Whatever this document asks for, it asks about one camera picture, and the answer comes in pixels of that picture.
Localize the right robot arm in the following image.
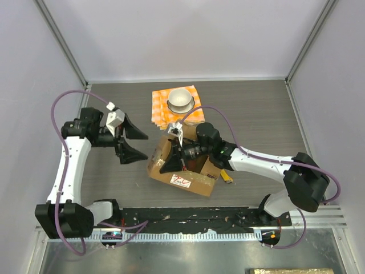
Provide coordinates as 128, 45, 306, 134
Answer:
160, 122, 330, 225

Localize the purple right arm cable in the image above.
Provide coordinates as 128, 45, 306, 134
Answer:
179, 105, 342, 249

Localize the scalloped white saucer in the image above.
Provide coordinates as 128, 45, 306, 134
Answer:
167, 97, 195, 114

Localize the yellow utility knife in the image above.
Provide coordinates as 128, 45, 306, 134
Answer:
220, 170, 233, 184

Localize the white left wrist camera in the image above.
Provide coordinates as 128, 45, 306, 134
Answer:
106, 102, 125, 137

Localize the white ceramic bowl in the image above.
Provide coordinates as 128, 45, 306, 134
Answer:
168, 87, 192, 106

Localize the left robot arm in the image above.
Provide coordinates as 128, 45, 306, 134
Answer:
35, 107, 148, 239

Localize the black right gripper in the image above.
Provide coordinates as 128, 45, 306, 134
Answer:
160, 138, 212, 174

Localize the white slotted cable duct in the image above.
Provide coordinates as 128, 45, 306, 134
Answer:
88, 231, 263, 243

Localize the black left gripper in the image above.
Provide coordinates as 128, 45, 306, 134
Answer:
93, 114, 149, 163

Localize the gold foil block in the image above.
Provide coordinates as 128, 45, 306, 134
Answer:
248, 268, 334, 274

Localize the aluminium frame rail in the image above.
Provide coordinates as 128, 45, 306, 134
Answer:
33, 0, 88, 88

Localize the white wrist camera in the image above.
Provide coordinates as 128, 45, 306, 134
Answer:
106, 102, 125, 137
167, 121, 183, 146

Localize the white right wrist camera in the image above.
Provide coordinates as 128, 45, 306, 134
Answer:
167, 121, 183, 146

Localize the brown cardboard express box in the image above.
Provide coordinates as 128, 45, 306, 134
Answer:
147, 124, 221, 197

